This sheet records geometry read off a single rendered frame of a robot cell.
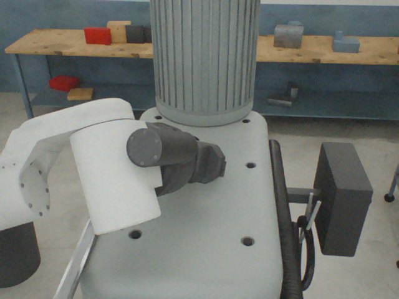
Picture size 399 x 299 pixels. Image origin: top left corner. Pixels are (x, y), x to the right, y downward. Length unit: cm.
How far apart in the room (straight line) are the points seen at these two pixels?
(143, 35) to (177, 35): 378
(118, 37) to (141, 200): 424
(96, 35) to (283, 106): 217
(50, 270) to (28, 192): 276
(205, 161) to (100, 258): 18
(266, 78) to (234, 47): 439
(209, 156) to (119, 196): 21
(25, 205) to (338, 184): 69
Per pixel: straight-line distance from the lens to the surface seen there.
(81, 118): 38
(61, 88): 517
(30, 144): 39
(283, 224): 68
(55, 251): 328
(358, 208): 96
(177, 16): 70
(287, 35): 439
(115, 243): 53
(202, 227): 54
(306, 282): 109
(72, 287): 49
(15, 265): 302
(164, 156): 35
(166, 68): 74
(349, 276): 312
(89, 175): 38
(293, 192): 103
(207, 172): 54
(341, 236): 101
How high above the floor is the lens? 226
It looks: 33 degrees down
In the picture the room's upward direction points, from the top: straight up
